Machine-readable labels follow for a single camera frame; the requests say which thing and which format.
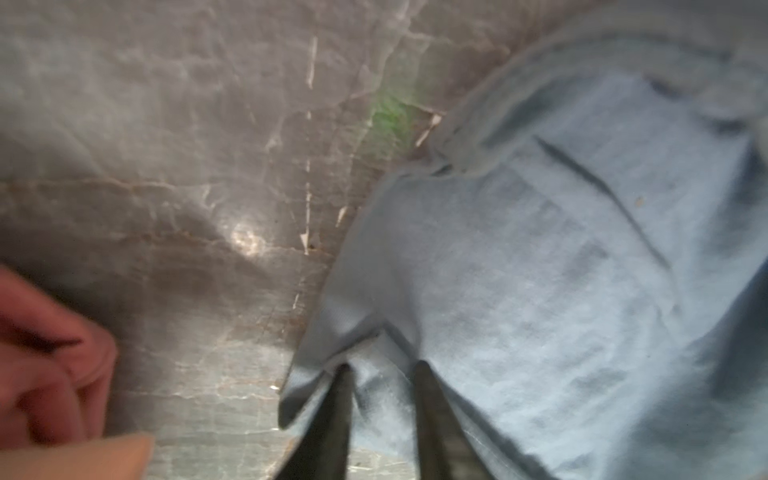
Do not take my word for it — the folded pink t-shirt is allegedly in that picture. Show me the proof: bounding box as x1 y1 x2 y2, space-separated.
1 268 154 479

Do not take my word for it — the blue-grey t-shirt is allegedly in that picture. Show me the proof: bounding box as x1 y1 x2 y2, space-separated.
278 1 767 479

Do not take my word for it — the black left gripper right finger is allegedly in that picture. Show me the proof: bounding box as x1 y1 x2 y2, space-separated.
412 360 493 480

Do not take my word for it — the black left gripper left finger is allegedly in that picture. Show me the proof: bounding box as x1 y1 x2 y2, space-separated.
275 364 354 480

